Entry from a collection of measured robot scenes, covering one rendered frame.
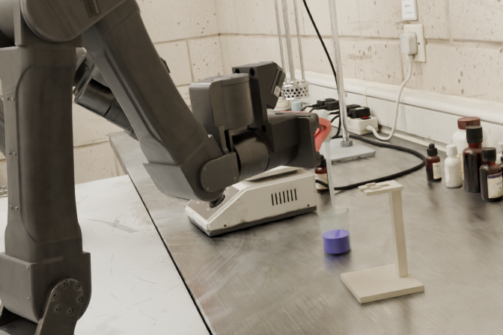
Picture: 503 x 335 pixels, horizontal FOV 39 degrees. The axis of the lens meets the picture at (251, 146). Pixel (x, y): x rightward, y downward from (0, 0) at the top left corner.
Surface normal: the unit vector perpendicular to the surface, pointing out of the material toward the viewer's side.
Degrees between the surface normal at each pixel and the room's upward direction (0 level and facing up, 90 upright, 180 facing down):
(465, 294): 0
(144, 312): 0
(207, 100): 90
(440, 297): 0
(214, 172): 90
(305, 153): 90
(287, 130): 90
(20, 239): 80
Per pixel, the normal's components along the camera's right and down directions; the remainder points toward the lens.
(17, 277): -0.70, 0.07
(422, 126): -0.95, 0.18
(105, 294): -0.13, -0.97
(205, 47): 0.26, 0.16
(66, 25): 0.71, 0.05
